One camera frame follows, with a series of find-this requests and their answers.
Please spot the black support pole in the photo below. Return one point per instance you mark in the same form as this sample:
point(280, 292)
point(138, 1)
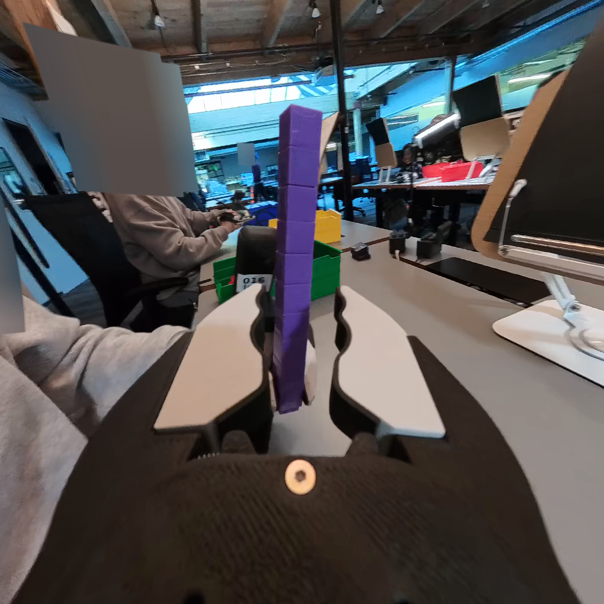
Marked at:
point(340, 118)

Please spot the large monitor with silver stand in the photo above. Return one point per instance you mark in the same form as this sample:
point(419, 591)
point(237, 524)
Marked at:
point(557, 165)

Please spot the wooden background desk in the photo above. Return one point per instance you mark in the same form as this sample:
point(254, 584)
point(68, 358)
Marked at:
point(415, 183)

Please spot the silver light bar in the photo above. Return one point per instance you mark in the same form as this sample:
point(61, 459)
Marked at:
point(436, 128)

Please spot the yellow plastic bin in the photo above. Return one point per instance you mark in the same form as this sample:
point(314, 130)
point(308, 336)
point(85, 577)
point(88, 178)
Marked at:
point(328, 226)

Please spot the green plastic bin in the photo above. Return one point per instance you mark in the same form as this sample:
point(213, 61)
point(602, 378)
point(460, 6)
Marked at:
point(325, 269)

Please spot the small blue bin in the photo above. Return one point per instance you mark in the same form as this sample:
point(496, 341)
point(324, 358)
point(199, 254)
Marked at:
point(264, 207)

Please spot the cardboard-backed monitor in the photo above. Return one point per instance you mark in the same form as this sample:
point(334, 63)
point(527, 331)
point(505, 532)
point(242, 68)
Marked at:
point(481, 108)
point(330, 141)
point(380, 141)

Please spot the black charger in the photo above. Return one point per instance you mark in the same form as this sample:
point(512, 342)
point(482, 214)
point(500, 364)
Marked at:
point(432, 245)
point(361, 251)
point(398, 243)

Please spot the red plastic bin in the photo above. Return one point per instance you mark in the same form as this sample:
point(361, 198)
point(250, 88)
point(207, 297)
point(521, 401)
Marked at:
point(453, 171)

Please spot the person's grey hoodie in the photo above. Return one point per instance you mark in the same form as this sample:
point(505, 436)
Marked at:
point(28, 519)

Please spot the person's left forearm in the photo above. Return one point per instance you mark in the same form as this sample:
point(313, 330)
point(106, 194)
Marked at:
point(94, 358)

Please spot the purple block stack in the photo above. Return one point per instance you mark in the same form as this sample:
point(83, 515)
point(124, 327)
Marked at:
point(295, 236)

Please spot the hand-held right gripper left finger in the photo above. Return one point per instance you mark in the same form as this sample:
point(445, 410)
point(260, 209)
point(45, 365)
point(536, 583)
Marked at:
point(217, 368)

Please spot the black desk mat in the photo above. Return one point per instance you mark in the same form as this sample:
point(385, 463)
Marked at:
point(486, 281)

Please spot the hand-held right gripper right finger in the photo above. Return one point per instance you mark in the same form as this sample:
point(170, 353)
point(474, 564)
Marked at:
point(387, 373)

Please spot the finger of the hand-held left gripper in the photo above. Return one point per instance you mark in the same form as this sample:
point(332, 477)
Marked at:
point(310, 377)
point(272, 389)

